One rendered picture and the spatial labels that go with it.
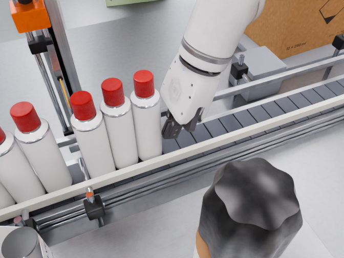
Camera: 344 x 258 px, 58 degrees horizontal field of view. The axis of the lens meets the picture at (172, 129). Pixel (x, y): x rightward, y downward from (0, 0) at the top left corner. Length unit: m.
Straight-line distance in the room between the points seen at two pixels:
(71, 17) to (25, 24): 0.76
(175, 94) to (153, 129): 0.07
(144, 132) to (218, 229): 0.33
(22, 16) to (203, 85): 0.27
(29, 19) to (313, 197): 0.60
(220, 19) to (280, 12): 0.49
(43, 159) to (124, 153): 0.14
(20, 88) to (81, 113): 0.49
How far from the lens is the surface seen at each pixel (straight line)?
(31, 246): 0.39
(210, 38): 0.47
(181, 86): 0.52
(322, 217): 0.70
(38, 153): 0.53
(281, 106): 0.79
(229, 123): 0.72
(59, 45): 0.58
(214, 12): 0.46
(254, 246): 0.27
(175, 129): 0.59
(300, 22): 0.95
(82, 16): 1.24
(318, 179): 0.74
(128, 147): 0.58
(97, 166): 0.57
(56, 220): 0.64
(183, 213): 0.58
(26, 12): 0.48
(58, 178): 0.59
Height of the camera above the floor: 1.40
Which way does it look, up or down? 48 degrees down
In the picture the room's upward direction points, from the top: straight up
